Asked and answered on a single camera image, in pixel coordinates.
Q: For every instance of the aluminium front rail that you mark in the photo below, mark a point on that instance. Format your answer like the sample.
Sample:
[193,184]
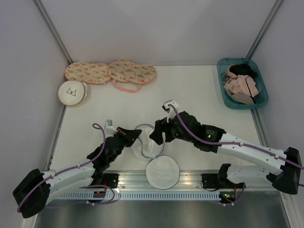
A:
[191,180]

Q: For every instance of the floral bra bag with handle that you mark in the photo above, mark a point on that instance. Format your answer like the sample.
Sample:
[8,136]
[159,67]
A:
[125,71]

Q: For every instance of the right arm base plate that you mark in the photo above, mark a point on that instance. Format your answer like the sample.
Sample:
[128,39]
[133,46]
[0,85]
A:
[211,182]

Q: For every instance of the left frame post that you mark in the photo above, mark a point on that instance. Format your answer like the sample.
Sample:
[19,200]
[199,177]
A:
[52,29]

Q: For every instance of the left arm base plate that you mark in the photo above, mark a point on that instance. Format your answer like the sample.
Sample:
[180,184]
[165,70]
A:
[108,179]

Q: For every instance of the white mesh laundry bag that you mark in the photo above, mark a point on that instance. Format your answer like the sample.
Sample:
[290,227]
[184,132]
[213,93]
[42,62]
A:
[162,171]

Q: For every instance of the white slotted cable duct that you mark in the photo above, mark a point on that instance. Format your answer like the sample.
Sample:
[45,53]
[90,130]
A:
[142,195]

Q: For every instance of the floral bra bag left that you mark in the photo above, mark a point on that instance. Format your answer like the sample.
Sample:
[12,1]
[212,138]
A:
[90,73]

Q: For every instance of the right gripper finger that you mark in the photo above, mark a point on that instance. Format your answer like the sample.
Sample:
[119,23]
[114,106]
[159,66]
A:
[157,136]
[160,126]

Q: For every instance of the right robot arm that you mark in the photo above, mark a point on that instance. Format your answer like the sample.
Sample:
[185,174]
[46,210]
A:
[283,167]

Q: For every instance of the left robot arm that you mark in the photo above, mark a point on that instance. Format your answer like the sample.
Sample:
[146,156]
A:
[39,188]

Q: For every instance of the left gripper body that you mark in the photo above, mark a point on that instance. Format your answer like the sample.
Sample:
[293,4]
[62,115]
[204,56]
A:
[123,140]

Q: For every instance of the pink bra pile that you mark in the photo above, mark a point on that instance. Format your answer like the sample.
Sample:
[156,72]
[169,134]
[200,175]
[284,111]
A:
[240,88]

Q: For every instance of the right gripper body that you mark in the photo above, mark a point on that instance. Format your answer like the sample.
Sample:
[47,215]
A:
[172,132]

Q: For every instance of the teal plastic basket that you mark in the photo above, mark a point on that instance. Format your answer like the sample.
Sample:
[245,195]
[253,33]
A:
[261,99]

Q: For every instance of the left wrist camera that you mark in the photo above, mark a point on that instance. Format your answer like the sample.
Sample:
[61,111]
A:
[109,128]

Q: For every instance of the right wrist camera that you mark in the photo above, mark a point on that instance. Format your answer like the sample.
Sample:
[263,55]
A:
[171,107]

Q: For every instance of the right frame post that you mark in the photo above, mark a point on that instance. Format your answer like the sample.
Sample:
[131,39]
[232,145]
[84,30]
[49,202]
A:
[270,17]

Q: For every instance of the cream round glasses pouch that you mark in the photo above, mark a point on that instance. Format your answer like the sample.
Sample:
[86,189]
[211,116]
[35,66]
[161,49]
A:
[72,92]

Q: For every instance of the black bra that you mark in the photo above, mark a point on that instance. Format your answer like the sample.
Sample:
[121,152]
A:
[242,69]

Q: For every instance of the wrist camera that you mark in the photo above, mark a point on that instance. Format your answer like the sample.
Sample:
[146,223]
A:
[109,128]
[171,107]

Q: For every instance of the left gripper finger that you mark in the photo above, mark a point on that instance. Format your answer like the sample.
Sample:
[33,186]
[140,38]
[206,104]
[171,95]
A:
[130,134]
[130,142]

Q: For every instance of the frame post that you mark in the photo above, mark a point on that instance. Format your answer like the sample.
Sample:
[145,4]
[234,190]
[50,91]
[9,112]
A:
[52,29]
[270,17]

